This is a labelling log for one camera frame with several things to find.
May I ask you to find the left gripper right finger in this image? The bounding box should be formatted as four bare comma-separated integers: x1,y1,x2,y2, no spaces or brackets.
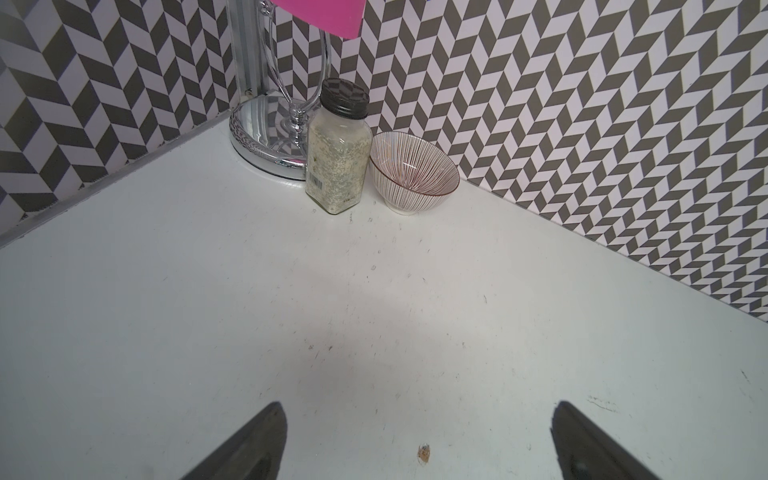
550,401,659,480

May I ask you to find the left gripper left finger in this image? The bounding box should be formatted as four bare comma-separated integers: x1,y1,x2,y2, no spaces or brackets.
182,401,288,480

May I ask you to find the glass spice jar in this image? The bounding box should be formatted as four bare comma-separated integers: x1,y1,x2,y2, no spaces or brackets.
305,78,373,215

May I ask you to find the small striped bowl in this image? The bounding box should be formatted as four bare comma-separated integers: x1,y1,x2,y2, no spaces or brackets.
370,131,461,215

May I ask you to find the chrome glass holder stand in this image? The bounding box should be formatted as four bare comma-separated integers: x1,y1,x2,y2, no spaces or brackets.
228,1,331,182

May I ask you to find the pink plastic wine glass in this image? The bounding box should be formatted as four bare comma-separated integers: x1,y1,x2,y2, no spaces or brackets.
272,0,366,39

